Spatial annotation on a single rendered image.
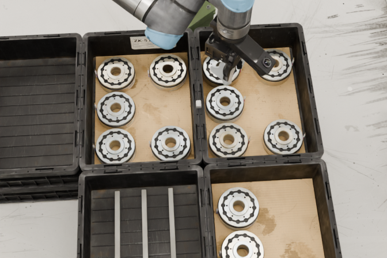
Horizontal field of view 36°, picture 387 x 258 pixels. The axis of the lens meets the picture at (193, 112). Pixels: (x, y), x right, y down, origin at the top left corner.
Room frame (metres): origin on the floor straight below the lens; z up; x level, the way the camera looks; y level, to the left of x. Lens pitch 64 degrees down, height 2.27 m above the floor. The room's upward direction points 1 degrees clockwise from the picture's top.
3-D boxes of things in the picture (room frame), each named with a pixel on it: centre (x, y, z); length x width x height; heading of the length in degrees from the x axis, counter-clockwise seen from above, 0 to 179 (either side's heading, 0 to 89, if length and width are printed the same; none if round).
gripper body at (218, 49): (0.77, -0.08, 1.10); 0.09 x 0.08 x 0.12; 57
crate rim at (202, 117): (0.74, -0.16, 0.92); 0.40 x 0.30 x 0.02; 4
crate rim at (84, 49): (0.71, 0.14, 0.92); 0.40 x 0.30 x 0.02; 4
